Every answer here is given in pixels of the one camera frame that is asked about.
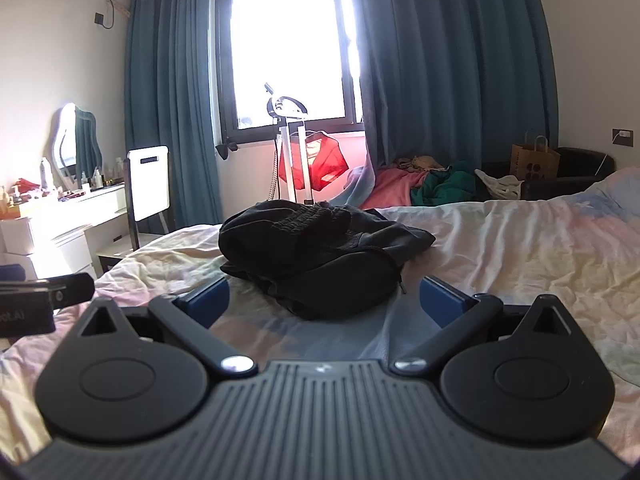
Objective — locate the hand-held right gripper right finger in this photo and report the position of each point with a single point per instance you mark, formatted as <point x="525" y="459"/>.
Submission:
<point x="440" y="300"/>

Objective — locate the wide blue curtain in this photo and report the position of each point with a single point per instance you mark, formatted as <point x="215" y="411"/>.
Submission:
<point x="450" y="85"/>

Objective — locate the red garment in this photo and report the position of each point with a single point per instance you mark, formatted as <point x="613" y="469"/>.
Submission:
<point x="327" y="160"/>

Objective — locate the green cloth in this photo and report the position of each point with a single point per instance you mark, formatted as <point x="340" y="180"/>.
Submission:
<point x="445" y="185"/>

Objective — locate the pink cloth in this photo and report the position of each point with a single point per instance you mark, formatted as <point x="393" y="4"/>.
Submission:
<point x="390" y="187"/>

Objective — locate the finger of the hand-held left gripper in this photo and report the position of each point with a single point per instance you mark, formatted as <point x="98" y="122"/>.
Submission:
<point x="75" y="286"/>

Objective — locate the row of cosmetic bottles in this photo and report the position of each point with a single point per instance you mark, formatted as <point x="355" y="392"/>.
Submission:
<point x="46" y="175"/>

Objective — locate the wall socket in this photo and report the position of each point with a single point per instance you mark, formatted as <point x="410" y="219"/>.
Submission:
<point x="622" y="137"/>

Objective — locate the black curtain tieback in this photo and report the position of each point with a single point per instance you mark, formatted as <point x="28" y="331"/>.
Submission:
<point x="222" y="151"/>

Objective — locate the white folding chair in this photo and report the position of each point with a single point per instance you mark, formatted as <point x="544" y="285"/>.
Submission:
<point x="147" y="180"/>

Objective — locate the white vanity desk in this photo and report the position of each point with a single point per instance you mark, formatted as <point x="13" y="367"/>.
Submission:
<point x="65" y="220"/>

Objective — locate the black armchair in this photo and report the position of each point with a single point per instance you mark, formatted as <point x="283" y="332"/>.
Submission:
<point x="580" y="165"/>

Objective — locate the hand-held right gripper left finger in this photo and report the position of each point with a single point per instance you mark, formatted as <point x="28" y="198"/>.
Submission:
<point x="210" y="297"/>

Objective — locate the pastel bed duvet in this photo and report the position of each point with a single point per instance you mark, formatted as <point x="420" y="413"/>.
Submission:
<point x="525" y="260"/>

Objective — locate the narrow blue curtain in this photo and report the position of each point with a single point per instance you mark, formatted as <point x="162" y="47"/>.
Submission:
<point x="170" y="110"/>

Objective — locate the white cloth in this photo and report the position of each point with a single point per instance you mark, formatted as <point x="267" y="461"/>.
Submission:
<point x="502" y="185"/>

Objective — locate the white garment steamer stand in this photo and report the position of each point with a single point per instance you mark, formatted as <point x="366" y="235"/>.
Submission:
<point x="300" y="160"/>

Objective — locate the light blue cloth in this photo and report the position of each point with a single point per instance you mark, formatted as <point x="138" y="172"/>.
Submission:
<point x="357" y="182"/>

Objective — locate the dark-framed window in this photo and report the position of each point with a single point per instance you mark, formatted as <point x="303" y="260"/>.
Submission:
<point x="290" y="60"/>

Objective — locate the brown paper bag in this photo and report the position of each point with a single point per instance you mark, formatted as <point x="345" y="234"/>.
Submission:
<point x="535" y="162"/>

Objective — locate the beige cloth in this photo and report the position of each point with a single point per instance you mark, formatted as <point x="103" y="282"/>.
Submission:
<point x="420" y="161"/>

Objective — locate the black wall adapter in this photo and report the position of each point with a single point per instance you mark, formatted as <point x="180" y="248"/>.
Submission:
<point x="99" y="18"/>

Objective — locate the black pants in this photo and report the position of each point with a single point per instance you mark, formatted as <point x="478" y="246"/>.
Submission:
<point x="310" y="255"/>

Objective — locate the wavy-framed mirror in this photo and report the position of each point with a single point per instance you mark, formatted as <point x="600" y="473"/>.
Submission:
<point x="67" y="140"/>

